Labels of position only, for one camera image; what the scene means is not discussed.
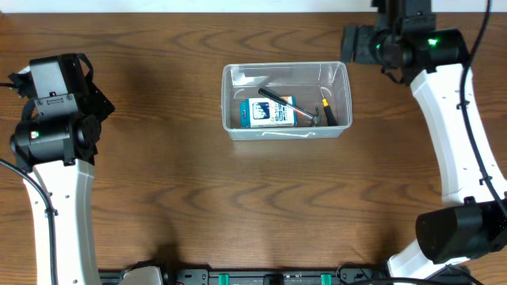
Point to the black yellow screwdriver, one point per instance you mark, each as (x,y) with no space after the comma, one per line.
(330,118)

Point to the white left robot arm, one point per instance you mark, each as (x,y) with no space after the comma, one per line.
(55,145)

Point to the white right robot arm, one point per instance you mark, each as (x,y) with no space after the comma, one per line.
(436,65)

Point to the silver combination wrench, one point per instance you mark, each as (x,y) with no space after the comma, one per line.
(286,135)

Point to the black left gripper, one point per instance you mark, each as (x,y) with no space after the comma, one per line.
(93,103)

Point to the clear plastic container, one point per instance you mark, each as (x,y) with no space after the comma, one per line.
(299,84)

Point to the small black-handled hammer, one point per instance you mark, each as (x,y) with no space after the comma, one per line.
(314,118)

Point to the white blue product box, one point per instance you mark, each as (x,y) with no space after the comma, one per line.
(263,112)

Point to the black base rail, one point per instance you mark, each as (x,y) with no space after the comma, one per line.
(151,272)

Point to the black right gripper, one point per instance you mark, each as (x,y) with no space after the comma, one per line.
(364,50)

